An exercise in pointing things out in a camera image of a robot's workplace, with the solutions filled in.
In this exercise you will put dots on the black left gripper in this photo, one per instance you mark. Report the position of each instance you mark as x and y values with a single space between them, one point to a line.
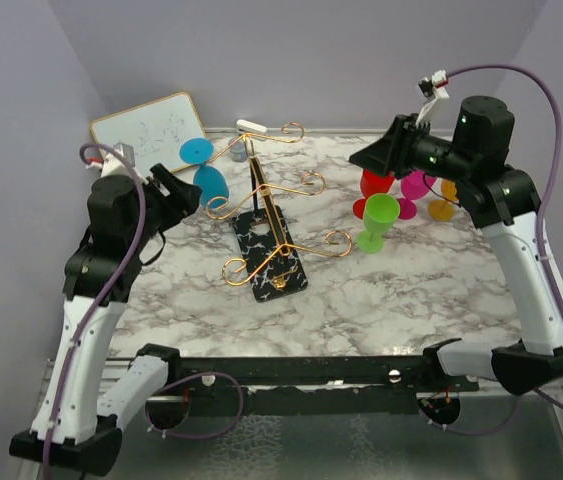
183 200

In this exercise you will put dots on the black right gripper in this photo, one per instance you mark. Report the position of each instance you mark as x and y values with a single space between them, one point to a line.
390 152

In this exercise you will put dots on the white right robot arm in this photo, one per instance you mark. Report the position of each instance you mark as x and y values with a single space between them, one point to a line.
504 206

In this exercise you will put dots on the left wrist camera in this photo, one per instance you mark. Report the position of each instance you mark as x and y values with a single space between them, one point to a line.
121 162

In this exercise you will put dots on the black patterned rack base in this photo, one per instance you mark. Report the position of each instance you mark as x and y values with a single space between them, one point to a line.
272 271

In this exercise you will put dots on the black front mounting bar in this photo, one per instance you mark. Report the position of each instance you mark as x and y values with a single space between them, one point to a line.
293 386

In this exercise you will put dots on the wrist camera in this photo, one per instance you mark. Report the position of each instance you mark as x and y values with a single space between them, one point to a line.
121 162
434 91

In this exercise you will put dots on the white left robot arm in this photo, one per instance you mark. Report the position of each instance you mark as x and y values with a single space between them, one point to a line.
74 428

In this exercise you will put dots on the white marker eraser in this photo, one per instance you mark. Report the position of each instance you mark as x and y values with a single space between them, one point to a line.
246 126

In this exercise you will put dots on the magenta wine glass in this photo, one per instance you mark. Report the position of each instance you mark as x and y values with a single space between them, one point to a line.
413 187

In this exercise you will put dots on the orange wine glass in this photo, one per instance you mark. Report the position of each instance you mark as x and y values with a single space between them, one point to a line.
443 208

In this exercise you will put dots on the red wine glass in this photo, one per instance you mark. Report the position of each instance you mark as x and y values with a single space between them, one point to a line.
370 184

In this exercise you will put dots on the green wine glass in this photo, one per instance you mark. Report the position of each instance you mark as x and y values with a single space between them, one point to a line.
380 212

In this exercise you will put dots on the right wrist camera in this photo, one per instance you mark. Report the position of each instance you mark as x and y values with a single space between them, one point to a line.
434 91

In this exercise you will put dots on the gold wire glass rack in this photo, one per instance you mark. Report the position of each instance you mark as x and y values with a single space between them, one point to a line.
262 196

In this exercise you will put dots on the blue wine glass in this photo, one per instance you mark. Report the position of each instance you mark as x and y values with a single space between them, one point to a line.
199 151

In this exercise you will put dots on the small framed whiteboard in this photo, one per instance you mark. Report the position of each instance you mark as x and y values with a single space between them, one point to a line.
156 131

